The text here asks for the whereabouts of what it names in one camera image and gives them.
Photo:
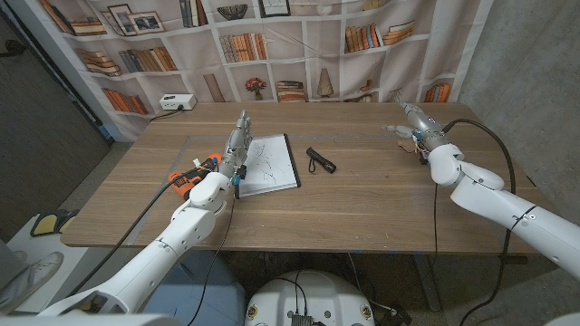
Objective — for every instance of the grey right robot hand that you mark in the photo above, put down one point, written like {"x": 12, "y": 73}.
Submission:
{"x": 426, "y": 129}

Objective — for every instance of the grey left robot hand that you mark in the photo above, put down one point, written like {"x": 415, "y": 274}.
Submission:
{"x": 235, "y": 144}

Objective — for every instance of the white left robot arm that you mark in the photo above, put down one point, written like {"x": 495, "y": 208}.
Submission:
{"x": 181, "y": 235}

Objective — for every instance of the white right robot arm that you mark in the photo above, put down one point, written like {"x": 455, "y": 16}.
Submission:
{"x": 498, "y": 199}

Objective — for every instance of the black flashlight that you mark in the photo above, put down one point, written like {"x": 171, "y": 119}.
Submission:
{"x": 322, "y": 161}

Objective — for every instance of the orange black power drill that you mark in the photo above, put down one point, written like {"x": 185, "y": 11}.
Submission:
{"x": 181, "y": 181}

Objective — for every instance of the white power strip box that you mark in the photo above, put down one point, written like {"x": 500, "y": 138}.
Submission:
{"x": 176, "y": 101}

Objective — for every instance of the printed bookshelf backdrop cloth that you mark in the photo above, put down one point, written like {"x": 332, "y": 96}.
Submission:
{"x": 290, "y": 63}

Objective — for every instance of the grey table leg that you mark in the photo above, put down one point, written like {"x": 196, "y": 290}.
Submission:
{"x": 428, "y": 280}

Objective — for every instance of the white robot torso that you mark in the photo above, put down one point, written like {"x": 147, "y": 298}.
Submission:
{"x": 312, "y": 294}

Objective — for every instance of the yellow black foot pedal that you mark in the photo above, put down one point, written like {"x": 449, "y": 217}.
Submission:
{"x": 68, "y": 220}
{"x": 45, "y": 224}

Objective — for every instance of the black power adapter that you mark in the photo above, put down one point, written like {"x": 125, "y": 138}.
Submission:
{"x": 394, "y": 315}

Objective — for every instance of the white sneaker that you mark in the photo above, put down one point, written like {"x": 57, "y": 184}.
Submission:
{"x": 31, "y": 276}

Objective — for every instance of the dark perforated wall panel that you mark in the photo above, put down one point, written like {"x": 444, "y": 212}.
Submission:
{"x": 41, "y": 136}

